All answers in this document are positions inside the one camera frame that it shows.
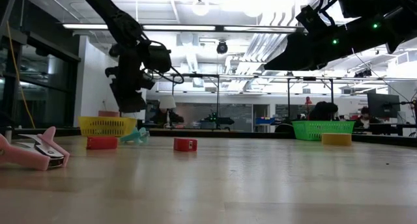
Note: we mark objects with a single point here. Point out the black background robot arm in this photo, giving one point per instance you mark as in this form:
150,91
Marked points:
221,120

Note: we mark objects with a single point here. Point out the black overhead camera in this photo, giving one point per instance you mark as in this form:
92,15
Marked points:
222,47

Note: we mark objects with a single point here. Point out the yellow plastic basket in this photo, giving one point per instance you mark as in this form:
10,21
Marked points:
107,126

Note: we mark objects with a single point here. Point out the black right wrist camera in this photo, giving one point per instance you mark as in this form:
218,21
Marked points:
312,19

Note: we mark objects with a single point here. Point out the green plastic basket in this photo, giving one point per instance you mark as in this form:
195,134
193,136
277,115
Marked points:
312,129

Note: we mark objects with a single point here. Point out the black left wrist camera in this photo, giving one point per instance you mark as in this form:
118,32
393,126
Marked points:
158,58

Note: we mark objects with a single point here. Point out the black overhead rig beam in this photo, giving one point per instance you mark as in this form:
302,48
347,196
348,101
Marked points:
219,28

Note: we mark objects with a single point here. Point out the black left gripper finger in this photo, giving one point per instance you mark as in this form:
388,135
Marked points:
130,100

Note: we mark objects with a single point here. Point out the white table lamp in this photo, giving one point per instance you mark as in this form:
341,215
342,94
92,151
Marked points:
167,102

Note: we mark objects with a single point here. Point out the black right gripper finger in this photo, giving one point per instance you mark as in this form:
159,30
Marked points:
277,62

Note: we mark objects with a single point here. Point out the red mini stapler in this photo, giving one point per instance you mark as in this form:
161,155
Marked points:
185,145
102,143

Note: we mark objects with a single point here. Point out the black computer monitor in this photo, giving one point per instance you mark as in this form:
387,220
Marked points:
383,105

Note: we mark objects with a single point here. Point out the person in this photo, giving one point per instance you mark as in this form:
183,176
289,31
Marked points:
365,115
322,110

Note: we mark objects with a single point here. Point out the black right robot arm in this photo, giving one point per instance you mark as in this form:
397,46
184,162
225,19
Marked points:
391,22

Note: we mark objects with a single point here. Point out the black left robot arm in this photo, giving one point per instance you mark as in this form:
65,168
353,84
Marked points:
114,15

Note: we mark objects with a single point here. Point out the teal staple remover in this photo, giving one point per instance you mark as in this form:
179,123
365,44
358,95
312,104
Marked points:
135,136

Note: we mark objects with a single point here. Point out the black aluminium table frame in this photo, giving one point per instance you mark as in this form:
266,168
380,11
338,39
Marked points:
228,133

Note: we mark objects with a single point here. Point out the pink tape roll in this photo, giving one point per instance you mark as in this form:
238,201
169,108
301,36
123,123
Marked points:
109,114

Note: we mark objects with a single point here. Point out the yellow tape roll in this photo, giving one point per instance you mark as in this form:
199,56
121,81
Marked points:
336,139

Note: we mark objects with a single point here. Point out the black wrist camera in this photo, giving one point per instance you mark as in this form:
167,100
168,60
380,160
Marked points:
312,19
158,58

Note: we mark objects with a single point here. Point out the blue storage bin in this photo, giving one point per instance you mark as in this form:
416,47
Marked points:
264,120

